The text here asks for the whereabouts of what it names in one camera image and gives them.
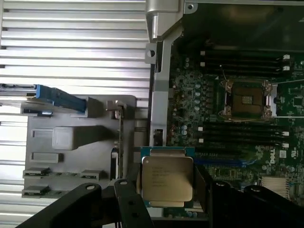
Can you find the silver finned heatsink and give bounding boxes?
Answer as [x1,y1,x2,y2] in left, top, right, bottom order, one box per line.
[260,176,292,198]

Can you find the grey parts rack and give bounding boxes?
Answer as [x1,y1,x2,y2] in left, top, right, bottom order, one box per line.
[20,94,143,200]

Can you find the black RAM slot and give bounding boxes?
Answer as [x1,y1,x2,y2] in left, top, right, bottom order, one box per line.
[204,56,291,63]
[199,50,285,57]
[203,130,290,138]
[204,66,291,76]
[197,123,285,132]
[197,142,290,152]
[199,62,285,69]
[199,136,285,144]

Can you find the thin wire locking lever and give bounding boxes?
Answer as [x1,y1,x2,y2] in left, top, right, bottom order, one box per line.
[270,79,304,86]
[219,64,230,82]

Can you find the graphics card with metal bracket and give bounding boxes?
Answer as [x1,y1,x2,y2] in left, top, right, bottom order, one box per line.
[105,99,128,182]

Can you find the CPU socket with metal frame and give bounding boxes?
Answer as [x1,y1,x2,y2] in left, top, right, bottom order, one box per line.
[218,79,278,121]

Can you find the green Dell motherboard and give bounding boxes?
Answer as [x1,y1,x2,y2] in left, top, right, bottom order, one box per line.
[165,41,304,219]

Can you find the green RAM stick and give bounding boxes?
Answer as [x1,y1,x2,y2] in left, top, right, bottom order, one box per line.
[21,185,72,198]
[23,167,98,179]

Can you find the silver metal PC case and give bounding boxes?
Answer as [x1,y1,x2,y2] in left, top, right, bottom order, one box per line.
[144,0,304,228]

